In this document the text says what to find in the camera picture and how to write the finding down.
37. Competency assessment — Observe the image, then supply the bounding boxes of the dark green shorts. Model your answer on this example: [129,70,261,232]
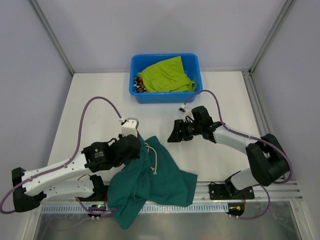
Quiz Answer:
[107,136,198,229]

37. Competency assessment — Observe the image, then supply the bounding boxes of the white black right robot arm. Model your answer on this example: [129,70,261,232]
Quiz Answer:
[167,105,291,200]

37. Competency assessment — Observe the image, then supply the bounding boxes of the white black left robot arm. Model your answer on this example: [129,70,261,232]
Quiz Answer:
[11,135,141,213]

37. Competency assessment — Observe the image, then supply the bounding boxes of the lime green shorts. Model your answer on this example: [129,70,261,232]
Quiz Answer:
[136,56,197,93]

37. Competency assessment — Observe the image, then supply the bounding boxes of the orange black patterned shorts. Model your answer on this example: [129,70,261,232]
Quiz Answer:
[133,76,148,93]

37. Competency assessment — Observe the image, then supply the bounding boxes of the left controller board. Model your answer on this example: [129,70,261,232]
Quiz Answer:
[88,204,112,220]

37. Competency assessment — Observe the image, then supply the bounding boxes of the controller board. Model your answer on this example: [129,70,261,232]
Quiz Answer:
[88,204,112,220]
[226,202,245,219]

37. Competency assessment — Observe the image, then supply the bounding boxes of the right controller board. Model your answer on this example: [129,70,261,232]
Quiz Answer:
[226,202,245,219]

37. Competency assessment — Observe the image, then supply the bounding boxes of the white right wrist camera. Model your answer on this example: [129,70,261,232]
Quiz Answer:
[179,104,193,120]

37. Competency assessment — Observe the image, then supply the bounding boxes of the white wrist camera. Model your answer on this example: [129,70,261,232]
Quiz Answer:
[118,117,139,138]
[179,104,193,120]

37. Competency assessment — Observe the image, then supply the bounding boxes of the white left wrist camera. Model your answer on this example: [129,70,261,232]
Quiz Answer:
[118,117,139,138]

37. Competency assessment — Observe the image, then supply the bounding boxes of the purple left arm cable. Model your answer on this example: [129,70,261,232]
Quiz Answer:
[0,96,126,221]

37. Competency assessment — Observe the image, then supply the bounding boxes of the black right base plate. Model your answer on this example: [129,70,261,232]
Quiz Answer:
[208,182,255,200]

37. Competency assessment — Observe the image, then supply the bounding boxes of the grey slotted cable duct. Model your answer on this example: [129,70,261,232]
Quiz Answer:
[40,201,229,214]

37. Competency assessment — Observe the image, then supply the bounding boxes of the right side aluminium rail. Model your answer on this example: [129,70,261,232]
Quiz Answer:
[242,70,270,135]

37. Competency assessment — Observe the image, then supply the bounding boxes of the aluminium mounting rail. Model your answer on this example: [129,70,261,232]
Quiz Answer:
[193,181,303,202]

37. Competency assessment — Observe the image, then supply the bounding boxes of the right aluminium frame post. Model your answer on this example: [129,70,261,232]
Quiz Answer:
[248,0,296,75]

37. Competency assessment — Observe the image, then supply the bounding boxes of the aluminium frame post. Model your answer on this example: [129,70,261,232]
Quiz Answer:
[28,0,75,77]
[248,0,296,75]

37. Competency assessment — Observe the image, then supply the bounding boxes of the left aluminium frame post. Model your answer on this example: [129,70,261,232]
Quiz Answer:
[28,0,75,77]

